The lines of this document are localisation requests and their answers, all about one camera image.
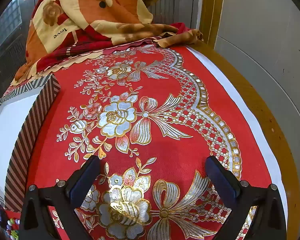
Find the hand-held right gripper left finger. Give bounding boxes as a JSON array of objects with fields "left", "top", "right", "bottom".
[{"left": 19, "top": 155, "right": 102, "bottom": 240}]

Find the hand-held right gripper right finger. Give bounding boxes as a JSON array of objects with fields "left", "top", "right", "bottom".
[{"left": 205, "top": 156, "right": 288, "bottom": 240}]

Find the striped cardboard box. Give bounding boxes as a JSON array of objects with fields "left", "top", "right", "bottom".
[{"left": 0, "top": 74, "right": 61, "bottom": 212}]

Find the colourful bead bracelet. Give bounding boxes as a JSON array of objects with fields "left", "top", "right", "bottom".
[{"left": 1, "top": 217, "right": 21, "bottom": 240}]

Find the white table underlay cloth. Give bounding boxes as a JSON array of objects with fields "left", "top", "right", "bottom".
[{"left": 187, "top": 45, "right": 290, "bottom": 233}]

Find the red embroidered floral tablecloth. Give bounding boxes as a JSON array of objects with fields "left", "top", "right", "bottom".
[{"left": 5, "top": 44, "right": 274, "bottom": 240}]

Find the orange floral blanket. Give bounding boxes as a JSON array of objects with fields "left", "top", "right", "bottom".
[{"left": 11, "top": 0, "right": 204, "bottom": 85}]

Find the glass panel door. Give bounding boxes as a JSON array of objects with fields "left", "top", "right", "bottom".
[{"left": 0, "top": 0, "right": 33, "bottom": 100}]

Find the grey metal cabinet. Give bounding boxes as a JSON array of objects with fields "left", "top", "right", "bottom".
[{"left": 150, "top": 0, "right": 203, "bottom": 30}]

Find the yellow wooden door frame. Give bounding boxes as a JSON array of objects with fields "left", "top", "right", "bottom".
[{"left": 197, "top": 0, "right": 227, "bottom": 48}]

